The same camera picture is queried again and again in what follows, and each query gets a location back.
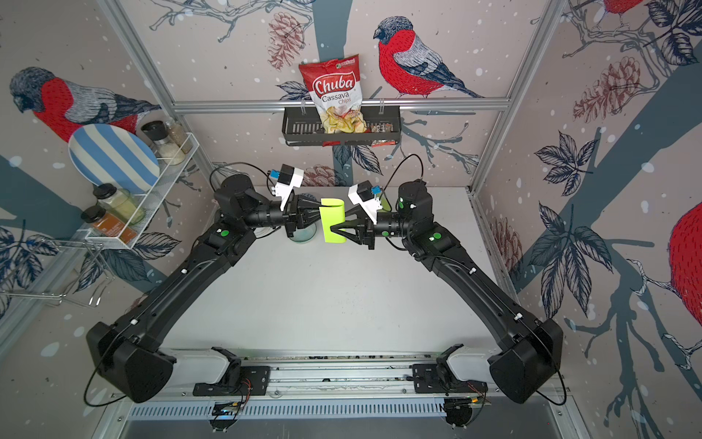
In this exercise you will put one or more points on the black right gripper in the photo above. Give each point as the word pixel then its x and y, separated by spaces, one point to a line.
pixel 365 228

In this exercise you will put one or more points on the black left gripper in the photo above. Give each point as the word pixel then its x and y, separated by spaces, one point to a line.
pixel 300 213

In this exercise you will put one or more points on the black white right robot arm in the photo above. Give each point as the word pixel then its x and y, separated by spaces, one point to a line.
pixel 530 348

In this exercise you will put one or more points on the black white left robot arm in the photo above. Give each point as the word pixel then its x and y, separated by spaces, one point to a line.
pixel 126 353

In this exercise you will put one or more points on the pale green ceramic bowl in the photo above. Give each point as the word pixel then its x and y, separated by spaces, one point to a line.
pixel 304 235

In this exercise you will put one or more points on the red Chuba cassava chips bag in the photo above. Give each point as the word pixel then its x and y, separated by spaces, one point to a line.
pixel 335 89

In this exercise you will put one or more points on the brown spice glass jar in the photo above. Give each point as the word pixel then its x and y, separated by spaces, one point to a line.
pixel 179 135

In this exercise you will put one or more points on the black lid spice grinder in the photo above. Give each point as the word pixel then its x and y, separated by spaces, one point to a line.
pixel 170 152

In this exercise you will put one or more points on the green sauce jar black lid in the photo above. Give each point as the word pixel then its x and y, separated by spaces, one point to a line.
pixel 120 203

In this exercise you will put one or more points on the orange sauce jar black lid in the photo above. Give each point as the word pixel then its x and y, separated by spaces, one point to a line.
pixel 108 224

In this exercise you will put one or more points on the blue white striped plate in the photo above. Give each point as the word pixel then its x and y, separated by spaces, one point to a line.
pixel 106 154

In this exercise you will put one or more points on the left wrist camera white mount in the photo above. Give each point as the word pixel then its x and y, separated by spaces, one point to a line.
pixel 287 178

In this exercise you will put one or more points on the black wire wall basket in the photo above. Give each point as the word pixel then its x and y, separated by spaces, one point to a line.
pixel 304 128

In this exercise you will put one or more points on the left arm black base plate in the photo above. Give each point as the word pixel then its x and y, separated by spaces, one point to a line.
pixel 242 380

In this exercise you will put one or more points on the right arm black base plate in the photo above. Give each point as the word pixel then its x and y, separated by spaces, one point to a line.
pixel 437 378

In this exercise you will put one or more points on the white wire wall shelf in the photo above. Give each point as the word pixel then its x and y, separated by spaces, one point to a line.
pixel 150 202

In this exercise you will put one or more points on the metal wire hook rack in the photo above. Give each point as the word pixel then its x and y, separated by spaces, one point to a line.
pixel 56 272

